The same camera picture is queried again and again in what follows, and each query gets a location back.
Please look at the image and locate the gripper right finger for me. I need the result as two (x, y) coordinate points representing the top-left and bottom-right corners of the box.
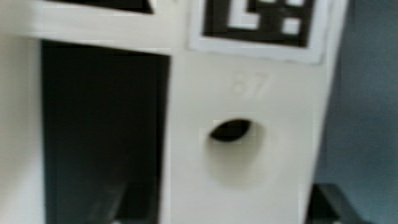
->
(304, 183), (373, 224)

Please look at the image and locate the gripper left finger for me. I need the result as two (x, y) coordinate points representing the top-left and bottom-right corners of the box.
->
(87, 181), (147, 224)

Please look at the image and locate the white chair back frame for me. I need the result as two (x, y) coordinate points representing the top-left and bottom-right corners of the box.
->
(0, 0), (348, 224)

